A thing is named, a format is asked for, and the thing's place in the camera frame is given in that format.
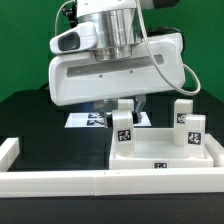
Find white square table top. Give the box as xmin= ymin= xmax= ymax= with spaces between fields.
xmin=109 ymin=128 xmax=214 ymax=169

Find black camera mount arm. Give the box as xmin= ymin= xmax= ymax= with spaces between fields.
xmin=62 ymin=2 xmax=78 ymax=28

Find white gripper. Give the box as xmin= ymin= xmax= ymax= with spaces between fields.
xmin=49 ymin=33 xmax=185 ymax=128

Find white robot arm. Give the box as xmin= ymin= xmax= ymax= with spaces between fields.
xmin=48 ymin=0 xmax=185 ymax=127

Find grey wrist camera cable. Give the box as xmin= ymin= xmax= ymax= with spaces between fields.
xmin=134 ymin=0 xmax=202 ymax=97

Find white U-shaped obstacle fence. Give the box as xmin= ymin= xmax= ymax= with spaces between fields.
xmin=0 ymin=135 xmax=224 ymax=198

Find white cable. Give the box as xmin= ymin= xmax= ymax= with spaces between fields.
xmin=54 ymin=0 xmax=78 ymax=33

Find white marker sheet with tags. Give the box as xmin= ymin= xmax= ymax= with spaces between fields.
xmin=65 ymin=112 xmax=151 ymax=128

